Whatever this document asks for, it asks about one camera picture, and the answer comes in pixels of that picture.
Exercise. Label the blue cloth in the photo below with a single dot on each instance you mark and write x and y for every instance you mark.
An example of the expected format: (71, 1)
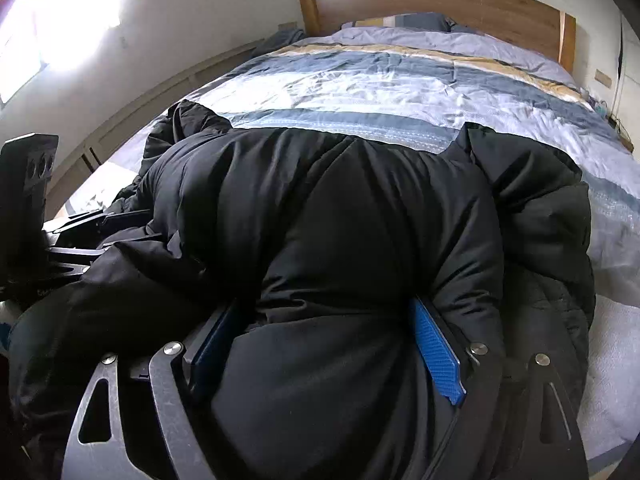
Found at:
(280, 40)

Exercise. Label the wooden bed headboard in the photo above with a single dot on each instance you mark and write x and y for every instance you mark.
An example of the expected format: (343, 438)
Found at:
(450, 5)

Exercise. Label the black puffer jacket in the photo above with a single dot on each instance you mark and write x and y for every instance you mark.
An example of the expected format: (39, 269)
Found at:
(320, 270)

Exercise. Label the bed with striped duvet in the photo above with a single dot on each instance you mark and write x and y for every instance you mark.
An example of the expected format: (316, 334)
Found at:
(400, 90)

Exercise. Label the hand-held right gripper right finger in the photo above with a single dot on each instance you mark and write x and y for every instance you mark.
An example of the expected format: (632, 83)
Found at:
(437, 355)

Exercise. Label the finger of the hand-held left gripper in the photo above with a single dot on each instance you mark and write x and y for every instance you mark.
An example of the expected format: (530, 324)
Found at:
(95, 220)
(75, 257)

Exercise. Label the wall switch plate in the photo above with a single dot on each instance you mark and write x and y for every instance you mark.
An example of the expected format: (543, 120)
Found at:
(603, 78)

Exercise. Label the bright window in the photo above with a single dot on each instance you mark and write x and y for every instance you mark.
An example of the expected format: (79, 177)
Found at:
(55, 15)

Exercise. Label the blue striped pillow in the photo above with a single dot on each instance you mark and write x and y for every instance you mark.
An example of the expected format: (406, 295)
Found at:
(400, 21)

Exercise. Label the wooden nightstand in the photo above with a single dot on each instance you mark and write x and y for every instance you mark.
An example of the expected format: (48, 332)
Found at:
(622, 135)

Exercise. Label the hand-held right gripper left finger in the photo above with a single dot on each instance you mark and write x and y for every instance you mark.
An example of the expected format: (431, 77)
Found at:
(212, 340)

